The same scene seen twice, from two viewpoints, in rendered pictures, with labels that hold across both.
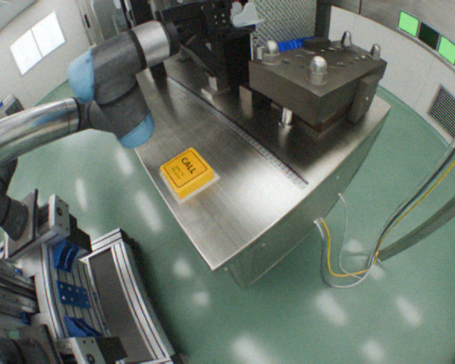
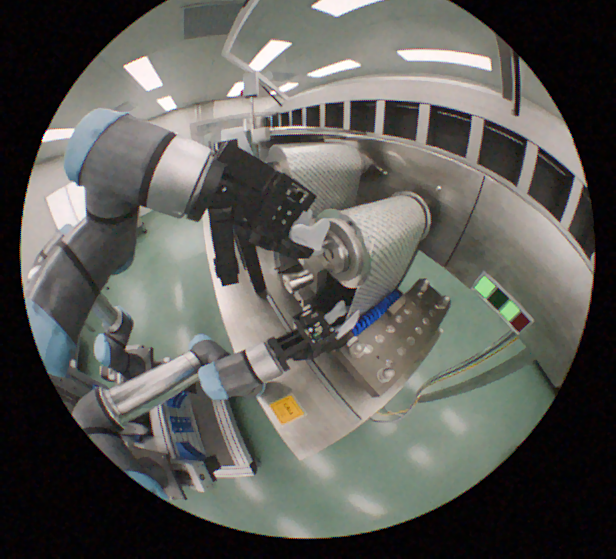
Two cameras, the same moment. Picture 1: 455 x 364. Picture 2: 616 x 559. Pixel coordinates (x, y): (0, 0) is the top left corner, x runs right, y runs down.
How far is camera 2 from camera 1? 35 cm
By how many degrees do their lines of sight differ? 17
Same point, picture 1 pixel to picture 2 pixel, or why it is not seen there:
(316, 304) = (364, 434)
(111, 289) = (205, 410)
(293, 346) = (344, 462)
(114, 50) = (241, 385)
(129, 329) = (217, 441)
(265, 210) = (332, 434)
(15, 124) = (158, 392)
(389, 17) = (469, 277)
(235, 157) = (318, 400)
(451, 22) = (527, 288)
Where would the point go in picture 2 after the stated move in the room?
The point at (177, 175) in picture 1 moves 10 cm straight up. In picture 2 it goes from (281, 414) to (274, 417)
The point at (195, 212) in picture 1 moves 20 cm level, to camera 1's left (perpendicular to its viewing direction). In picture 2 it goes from (291, 432) to (221, 424)
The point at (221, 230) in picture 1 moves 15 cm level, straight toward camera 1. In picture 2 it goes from (306, 443) to (321, 482)
